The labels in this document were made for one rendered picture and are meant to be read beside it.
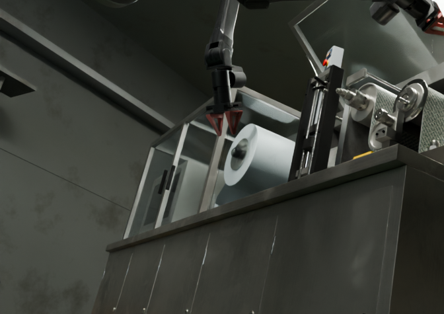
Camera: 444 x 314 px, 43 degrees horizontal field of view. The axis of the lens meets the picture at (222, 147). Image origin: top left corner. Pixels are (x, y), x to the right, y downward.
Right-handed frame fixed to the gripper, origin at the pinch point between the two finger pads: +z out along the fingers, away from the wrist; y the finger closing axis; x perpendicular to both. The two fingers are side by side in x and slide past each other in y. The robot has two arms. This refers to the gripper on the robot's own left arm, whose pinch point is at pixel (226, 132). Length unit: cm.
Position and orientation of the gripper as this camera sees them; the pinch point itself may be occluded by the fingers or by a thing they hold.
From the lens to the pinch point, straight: 179.8
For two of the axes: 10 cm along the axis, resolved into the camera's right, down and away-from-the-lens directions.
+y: -7.5, 0.8, 6.6
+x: -6.5, 0.8, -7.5
